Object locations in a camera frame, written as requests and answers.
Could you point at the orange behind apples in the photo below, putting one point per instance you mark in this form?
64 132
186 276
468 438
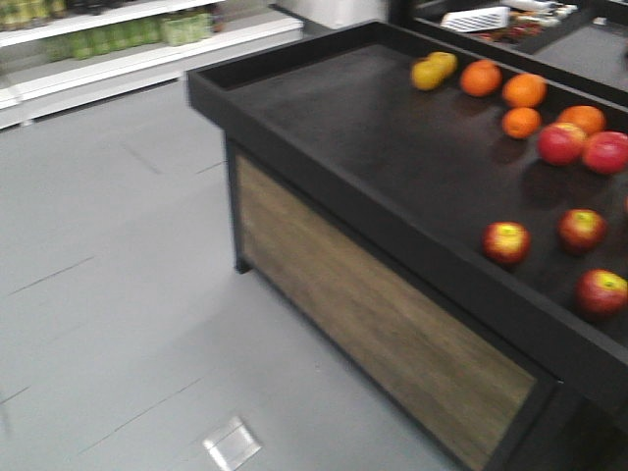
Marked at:
587 118

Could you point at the black wooden produce stand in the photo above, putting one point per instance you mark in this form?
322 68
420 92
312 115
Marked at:
363 202

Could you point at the red yellow apple upper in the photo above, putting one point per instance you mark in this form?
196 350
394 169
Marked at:
506 243

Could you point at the red yellow apple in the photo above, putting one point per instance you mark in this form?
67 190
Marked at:
506 243
600 294
581 230

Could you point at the yellow apple front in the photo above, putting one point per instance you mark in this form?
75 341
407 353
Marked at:
426 75

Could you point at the yellow apple rear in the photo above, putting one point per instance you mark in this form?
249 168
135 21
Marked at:
447 61

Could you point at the metal floor outlet cover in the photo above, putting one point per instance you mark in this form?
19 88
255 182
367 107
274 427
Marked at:
231 445

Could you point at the orange with knob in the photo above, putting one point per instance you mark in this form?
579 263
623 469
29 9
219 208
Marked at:
481 78

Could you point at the small orange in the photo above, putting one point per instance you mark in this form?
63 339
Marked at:
521 122

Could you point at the round orange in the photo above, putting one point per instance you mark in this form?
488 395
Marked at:
524 90

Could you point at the red apple left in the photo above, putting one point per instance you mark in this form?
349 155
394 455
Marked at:
560 144

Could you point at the white perforated board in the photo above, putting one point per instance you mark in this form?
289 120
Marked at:
477 20

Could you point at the red yellow apple far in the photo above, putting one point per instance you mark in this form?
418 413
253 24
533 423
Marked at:
581 230

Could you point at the red yellow apple lower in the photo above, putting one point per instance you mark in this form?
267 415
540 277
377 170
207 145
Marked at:
600 294

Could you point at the red apple right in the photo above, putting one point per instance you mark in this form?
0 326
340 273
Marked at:
605 152

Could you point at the white supermarket shelf unit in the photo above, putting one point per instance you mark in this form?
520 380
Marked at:
33 87

